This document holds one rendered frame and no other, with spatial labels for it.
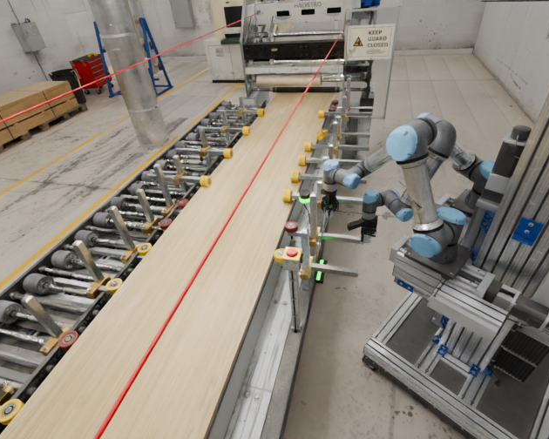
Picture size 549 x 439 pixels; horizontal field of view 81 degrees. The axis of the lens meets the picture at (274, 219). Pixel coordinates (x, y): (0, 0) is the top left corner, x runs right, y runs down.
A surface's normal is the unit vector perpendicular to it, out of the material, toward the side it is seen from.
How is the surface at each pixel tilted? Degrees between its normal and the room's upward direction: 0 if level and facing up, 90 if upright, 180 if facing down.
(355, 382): 0
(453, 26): 90
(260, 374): 0
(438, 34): 90
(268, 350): 0
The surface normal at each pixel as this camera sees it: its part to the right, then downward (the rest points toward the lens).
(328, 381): -0.07, -0.79
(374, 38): -0.26, 0.61
